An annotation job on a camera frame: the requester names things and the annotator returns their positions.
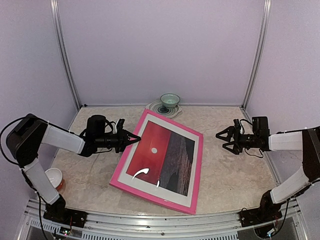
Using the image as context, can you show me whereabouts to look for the white bowl orange outside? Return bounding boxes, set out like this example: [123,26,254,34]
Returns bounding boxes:
[45,168,65,191]

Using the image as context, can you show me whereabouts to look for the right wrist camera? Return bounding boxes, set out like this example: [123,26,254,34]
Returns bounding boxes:
[233,119,245,134]

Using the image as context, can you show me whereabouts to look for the right aluminium corner post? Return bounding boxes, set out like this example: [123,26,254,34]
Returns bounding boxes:
[241,0,272,110]

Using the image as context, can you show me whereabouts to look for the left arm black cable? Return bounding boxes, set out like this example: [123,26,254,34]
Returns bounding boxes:
[0,117,28,167]

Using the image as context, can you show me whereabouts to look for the white photo mat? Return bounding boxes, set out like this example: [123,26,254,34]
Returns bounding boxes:
[117,112,201,208]

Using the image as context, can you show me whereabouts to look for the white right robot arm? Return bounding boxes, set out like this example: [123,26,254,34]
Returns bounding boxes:
[215,116,320,222]

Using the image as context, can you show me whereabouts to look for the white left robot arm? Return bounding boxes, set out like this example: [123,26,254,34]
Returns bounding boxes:
[5,113,141,223]

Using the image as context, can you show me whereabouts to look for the aluminium corner post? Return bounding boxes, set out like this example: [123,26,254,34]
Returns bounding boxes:
[241,0,272,110]
[50,0,82,110]

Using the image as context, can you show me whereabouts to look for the left aluminium corner post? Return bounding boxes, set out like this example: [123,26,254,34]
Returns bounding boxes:
[50,0,82,110]

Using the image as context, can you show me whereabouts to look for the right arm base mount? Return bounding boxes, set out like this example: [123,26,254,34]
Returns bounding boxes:
[238,190,283,227]

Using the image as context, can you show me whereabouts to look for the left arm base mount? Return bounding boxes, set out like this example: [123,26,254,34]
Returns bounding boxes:
[43,194,88,228]

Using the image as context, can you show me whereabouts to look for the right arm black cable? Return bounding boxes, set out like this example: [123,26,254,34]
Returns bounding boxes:
[239,119,266,159]

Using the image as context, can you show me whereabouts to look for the wooden picture frame red edge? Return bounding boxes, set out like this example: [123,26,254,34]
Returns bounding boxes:
[109,108,205,215]

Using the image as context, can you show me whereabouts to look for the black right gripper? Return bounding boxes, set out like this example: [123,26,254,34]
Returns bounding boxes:
[216,125,260,155]

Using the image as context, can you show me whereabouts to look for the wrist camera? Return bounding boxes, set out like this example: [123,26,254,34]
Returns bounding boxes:
[233,119,245,134]
[114,118,125,134]

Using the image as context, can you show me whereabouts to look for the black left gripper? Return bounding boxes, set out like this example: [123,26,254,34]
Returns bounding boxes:
[95,127,141,153]

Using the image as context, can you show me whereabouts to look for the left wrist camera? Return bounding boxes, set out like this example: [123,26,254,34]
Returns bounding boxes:
[114,118,125,134]

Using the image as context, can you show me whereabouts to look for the green ceramic bowl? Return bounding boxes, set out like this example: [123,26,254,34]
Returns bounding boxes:
[160,93,181,109]

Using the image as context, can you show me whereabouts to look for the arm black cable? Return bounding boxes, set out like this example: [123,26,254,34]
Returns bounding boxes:
[239,119,266,159]
[0,117,28,167]

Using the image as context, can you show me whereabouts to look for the white plate green rings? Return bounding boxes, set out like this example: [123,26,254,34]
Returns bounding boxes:
[145,99,183,118]

